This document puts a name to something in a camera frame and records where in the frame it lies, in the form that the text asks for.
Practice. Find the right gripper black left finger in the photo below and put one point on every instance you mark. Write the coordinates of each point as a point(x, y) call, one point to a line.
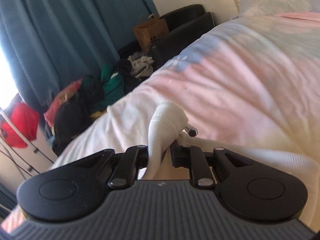
point(127, 169)

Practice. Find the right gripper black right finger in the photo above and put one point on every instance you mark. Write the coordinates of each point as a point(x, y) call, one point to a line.
point(192, 158)

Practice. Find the cream zip-up jacket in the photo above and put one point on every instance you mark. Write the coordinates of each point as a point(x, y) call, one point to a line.
point(168, 123)

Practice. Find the pile of assorted clothes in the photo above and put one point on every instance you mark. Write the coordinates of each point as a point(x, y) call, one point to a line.
point(79, 104)

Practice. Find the pastel pink bed sheet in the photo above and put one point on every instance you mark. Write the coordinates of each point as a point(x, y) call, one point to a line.
point(248, 84)

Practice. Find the red bag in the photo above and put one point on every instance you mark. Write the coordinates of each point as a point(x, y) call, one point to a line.
point(26, 120)

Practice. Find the white garment steamer stand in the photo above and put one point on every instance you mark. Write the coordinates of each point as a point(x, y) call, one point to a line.
point(27, 157)

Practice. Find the brown paper bag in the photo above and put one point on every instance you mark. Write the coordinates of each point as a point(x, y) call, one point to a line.
point(151, 31)

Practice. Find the black armchair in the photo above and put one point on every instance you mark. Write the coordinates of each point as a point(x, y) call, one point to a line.
point(185, 25)

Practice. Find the teal curtain right of window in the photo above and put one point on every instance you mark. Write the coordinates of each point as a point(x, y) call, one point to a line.
point(50, 43)

